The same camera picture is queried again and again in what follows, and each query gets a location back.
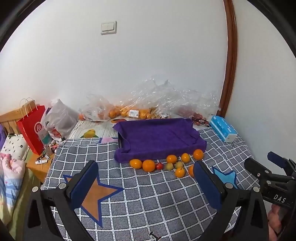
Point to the labelled clear bag of oranges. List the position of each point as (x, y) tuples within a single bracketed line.
[(136, 111)]

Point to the purple towel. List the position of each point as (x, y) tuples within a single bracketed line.
[(159, 136)]

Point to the small white tube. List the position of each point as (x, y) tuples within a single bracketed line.
[(42, 160)]

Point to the wooden headboard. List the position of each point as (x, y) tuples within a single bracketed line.
[(9, 120)]

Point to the purple cloth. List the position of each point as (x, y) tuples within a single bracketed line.
[(1, 136)]

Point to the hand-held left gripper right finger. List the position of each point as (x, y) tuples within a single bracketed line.
[(208, 185)]

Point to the orange mandarin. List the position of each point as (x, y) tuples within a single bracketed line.
[(185, 157), (135, 163), (191, 170), (198, 154), (148, 165), (180, 172), (171, 159)]

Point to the clear bag of yellow fruit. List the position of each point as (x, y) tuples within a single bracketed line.
[(160, 111)]

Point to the white light switch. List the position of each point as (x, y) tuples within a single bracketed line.
[(108, 27)]

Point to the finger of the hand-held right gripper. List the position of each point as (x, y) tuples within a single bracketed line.
[(256, 168), (277, 160)]

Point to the wooden nightstand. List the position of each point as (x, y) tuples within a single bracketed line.
[(39, 169)]

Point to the brown wooden door frame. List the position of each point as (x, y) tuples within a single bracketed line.
[(231, 58)]

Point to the small yellow-green fruit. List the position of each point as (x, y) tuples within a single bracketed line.
[(169, 166), (178, 165)]

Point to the red paper bag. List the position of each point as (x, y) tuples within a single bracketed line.
[(32, 132)]

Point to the blue tissue box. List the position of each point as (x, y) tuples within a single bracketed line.
[(223, 128)]

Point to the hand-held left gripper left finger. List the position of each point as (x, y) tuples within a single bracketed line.
[(84, 183)]

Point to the teal and white packet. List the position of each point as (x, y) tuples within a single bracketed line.
[(45, 136)]

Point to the clear bag of tomatoes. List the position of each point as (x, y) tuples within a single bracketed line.
[(192, 111)]

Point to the yellow-green bed sheet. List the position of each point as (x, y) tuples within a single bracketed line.
[(25, 187)]

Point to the grey checked blanket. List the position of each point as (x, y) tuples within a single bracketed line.
[(143, 197)]

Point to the small red tomato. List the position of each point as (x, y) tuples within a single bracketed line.
[(159, 166)]

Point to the white plastic bag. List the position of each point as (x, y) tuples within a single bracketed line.
[(59, 118)]

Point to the white printed pillow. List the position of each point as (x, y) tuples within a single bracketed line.
[(13, 144)]

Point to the empty clear plastic bag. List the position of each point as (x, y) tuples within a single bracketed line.
[(161, 90)]

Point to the person's right hand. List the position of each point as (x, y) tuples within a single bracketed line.
[(275, 220)]

